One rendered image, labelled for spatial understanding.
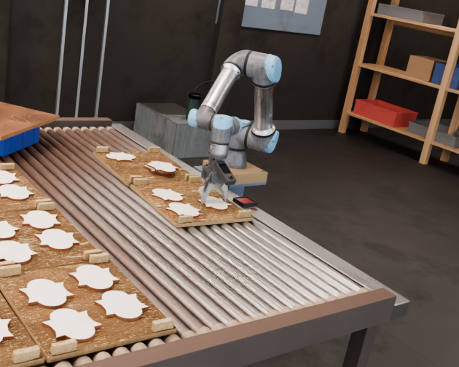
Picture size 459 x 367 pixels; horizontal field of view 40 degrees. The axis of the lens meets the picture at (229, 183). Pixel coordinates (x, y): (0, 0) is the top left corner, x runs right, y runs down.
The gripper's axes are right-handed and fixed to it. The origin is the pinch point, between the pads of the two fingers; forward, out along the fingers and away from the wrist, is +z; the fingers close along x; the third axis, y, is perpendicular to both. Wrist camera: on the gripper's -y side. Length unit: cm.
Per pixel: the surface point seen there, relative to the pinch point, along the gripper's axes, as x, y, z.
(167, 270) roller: 44, -42, 5
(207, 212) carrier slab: 7.6, -7.0, 1.2
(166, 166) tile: 3.1, 36.6, -4.4
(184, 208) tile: 16.2, -3.9, 0.2
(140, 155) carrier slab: 3, 62, -2
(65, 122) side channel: 21, 116, -5
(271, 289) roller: 17, -63, 6
